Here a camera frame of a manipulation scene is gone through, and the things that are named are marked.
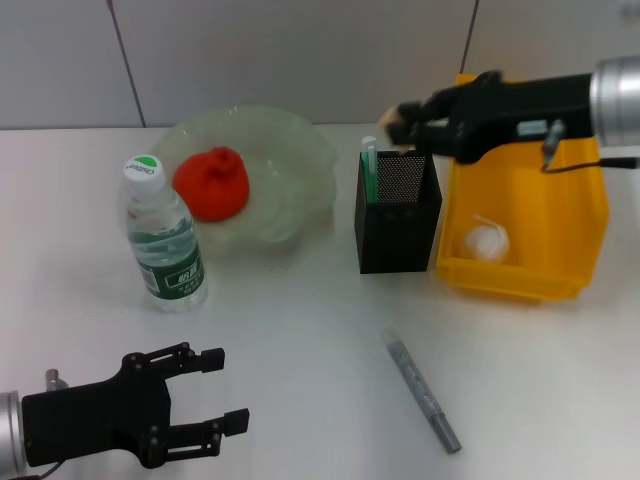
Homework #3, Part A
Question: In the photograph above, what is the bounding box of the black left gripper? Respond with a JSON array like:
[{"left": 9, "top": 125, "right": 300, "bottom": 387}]
[{"left": 20, "top": 341, "right": 251, "bottom": 471}]

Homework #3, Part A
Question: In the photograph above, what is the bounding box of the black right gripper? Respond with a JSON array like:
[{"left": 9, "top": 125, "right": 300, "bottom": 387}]
[{"left": 391, "top": 71, "right": 597, "bottom": 165}]

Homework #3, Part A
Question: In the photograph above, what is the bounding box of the small beige eraser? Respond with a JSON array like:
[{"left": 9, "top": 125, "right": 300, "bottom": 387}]
[{"left": 378, "top": 105, "right": 416, "bottom": 152}]

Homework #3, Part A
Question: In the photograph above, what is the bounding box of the mint green pen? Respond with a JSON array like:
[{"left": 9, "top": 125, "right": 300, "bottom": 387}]
[{"left": 360, "top": 134, "right": 382, "bottom": 206}]

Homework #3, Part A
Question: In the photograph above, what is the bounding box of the white paper ball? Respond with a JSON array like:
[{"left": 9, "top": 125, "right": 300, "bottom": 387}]
[{"left": 461, "top": 214, "right": 513, "bottom": 263}]

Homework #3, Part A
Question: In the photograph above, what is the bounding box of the clear green-label water bottle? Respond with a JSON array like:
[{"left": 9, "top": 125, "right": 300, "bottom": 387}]
[{"left": 118, "top": 154, "right": 210, "bottom": 314}]

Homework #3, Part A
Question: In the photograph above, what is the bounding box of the red ball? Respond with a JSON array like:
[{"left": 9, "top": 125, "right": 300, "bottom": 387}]
[{"left": 173, "top": 146, "right": 251, "bottom": 223}]

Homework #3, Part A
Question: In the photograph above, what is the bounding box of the black mesh pen holder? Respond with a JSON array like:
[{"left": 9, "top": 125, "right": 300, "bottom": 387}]
[{"left": 353, "top": 148, "right": 444, "bottom": 275}]

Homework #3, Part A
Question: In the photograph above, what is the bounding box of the clear glass fruit plate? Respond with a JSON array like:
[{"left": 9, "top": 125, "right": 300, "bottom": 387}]
[{"left": 149, "top": 103, "right": 341, "bottom": 249}]

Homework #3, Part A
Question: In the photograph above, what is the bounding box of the grey marker pen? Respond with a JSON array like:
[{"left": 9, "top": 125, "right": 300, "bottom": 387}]
[{"left": 383, "top": 327, "right": 463, "bottom": 455}]

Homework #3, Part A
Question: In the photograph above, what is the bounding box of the yellow plastic storage bin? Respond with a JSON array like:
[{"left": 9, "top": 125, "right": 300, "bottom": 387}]
[{"left": 435, "top": 73, "right": 612, "bottom": 305}]

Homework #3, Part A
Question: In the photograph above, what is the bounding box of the left gripper cable with connector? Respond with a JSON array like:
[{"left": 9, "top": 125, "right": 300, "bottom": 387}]
[{"left": 28, "top": 368, "right": 70, "bottom": 477}]

